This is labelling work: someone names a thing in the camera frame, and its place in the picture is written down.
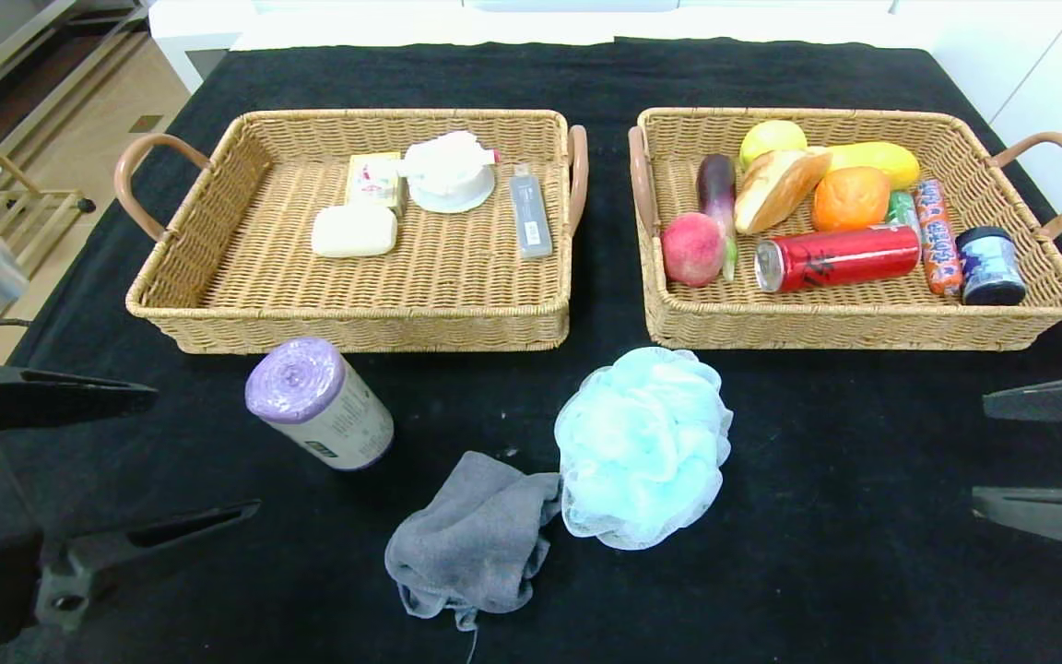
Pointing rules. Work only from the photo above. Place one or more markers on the green gum box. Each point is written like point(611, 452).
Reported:
point(902, 208)

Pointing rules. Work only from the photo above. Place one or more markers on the white round bowl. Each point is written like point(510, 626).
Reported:
point(450, 178)

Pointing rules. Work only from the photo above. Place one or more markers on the orange fruit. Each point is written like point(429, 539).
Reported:
point(850, 199)

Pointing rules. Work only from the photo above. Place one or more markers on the black table cloth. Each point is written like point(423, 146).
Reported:
point(817, 443)

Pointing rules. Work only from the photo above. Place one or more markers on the gold wheeled rack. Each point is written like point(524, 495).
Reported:
point(33, 231)

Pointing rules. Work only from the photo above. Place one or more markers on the croissant bread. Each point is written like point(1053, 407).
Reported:
point(775, 192)

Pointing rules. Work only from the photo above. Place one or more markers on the yellow lemon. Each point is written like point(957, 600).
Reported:
point(771, 138)

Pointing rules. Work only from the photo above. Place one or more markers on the grey cloth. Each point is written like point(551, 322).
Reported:
point(476, 544)

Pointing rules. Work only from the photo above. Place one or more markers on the white soap bar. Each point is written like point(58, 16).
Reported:
point(352, 231)

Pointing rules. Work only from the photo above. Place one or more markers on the light blue bath sponge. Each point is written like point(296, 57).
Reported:
point(642, 452)

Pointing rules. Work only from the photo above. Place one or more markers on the small pale printed box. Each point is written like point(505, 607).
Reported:
point(372, 181)

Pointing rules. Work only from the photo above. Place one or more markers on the grey rectangular stick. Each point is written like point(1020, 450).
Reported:
point(531, 217)

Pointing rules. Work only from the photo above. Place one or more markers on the red soda can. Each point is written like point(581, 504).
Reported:
point(835, 258)

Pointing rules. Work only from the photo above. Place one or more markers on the purple trash bag roll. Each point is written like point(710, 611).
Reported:
point(322, 406)

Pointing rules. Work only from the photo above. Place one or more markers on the pink peach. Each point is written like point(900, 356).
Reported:
point(692, 250)

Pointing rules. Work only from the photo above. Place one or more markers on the wicker basket holding toiletries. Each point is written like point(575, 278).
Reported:
point(457, 277)

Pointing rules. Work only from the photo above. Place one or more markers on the purple eggplant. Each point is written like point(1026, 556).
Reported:
point(717, 189)

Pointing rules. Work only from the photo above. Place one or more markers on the wicker basket holding food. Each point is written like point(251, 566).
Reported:
point(826, 314)

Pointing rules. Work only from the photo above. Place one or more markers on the yellow oblong mango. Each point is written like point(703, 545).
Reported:
point(877, 159)

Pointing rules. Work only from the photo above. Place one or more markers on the orange sausage snack tube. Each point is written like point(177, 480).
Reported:
point(938, 240)

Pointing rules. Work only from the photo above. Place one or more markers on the dark blue jar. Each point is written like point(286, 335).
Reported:
point(989, 269)

